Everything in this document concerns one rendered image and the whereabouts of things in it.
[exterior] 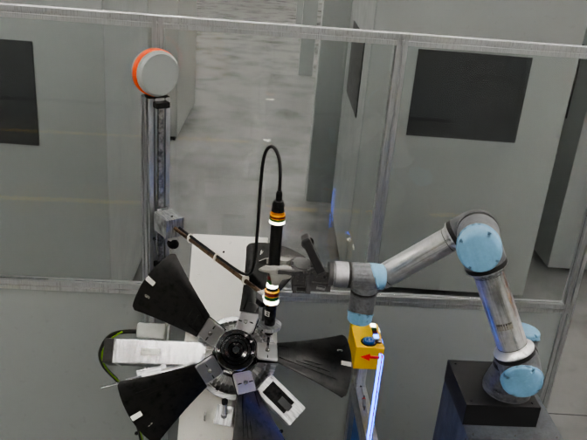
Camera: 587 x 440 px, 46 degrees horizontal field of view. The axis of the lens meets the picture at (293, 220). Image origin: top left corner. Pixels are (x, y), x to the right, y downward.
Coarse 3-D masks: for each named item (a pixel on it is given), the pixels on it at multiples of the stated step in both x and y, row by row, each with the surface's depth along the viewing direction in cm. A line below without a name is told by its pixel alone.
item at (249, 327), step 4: (244, 312) 214; (240, 316) 214; (244, 316) 213; (248, 316) 212; (252, 316) 210; (256, 316) 209; (248, 320) 211; (252, 320) 209; (256, 320) 208; (236, 324) 214; (240, 324) 212; (244, 324) 211; (248, 324) 210; (252, 324) 208; (236, 328) 213; (240, 328) 211; (244, 328) 210; (248, 328) 209; (252, 328) 207; (248, 332) 208; (252, 332) 207
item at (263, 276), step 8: (248, 248) 222; (264, 248) 219; (288, 248) 215; (248, 256) 221; (264, 256) 218; (296, 256) 213; (248, 264) 220; (256, 264) 218; (264, 264) 216; (256, 272) 217; (264, 272) 215; (256, 280) 215; (264, 280) 213; (288, 280) 210; (248, 288) 216; (264, 288) 212; (280, 288) 209; (248, 296) 215; (240, 304) 216; (248, 304) 213; (256, 304) 211; (248, 312) 212; (256, 312) 209
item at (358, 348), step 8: (352, 328) 246; (360, 328) 246; (368, 328) 247; (376, 328) 247; (352, 336) 243; (360, 336) 242; (368, 336) 242; (352, 344) 242; (360, 344) 237; (376, 344) 238; (352, 352) 242; (360, 352) 236; (368, 352) 236; (376, 352) 236; (352, 360) 241; (360, 360) 237; (376, 360) 238; (368, 368) 239; (376, 368) 239
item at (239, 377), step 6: (240, 372) 206; (246, 372) 208; (234, 378) 203; (240, 378) 205; (246, 378) 207; (252, 378) 209; (240, 384) 204; (246, 384) 206; (252, 384) 208; (240, 390) 203; (246, 390) 205; (252, 390) 207
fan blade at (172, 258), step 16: (160, 272) 210; (176, 272) 208; (144, 288) 212; (160, 288) 210; (176, 288) 208; (192, 288) 207; (144, 304) 213; (160, 304) 212; (176, 304) 209; (192, 304) 207; (176, 320) 212; (192, 320) 209
